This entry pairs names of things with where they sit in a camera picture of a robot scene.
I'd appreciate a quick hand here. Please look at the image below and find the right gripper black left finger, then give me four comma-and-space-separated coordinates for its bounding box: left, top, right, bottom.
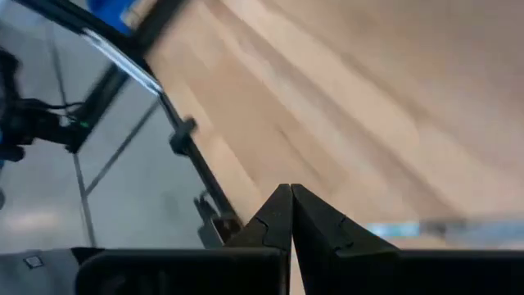
75, 183, 293, 295

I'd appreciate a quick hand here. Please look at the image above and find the knife with white teal handle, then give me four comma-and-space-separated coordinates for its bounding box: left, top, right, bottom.
366, 216, 524, 249

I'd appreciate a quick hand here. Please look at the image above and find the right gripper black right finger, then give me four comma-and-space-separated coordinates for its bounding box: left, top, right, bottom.
291, 183, 524, 295

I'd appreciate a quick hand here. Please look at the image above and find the blue bin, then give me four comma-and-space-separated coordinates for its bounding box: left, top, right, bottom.
86, 0, 138, 36

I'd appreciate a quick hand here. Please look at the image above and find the black aluminium table frame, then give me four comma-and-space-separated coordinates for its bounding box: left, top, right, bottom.
16, 0, 246, 249

